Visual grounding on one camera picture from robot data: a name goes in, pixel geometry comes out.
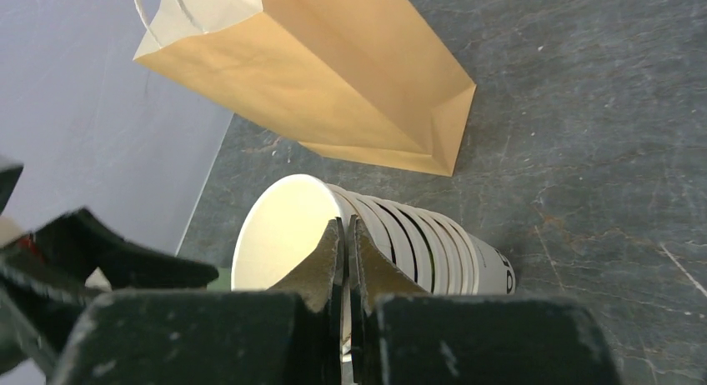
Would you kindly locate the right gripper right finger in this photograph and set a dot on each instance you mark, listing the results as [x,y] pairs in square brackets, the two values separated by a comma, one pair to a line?
[404,335]

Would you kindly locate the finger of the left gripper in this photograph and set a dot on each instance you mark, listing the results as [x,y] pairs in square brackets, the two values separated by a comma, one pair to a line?
[78,243]
[39,307]

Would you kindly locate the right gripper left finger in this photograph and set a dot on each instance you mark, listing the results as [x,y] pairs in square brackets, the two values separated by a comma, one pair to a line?
[288,334]

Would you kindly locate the stack of white paper cups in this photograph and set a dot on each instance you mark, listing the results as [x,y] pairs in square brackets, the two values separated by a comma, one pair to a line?
[285,224]

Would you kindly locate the brown paper bag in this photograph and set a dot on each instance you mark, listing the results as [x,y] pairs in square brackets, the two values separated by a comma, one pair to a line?
[367,81]

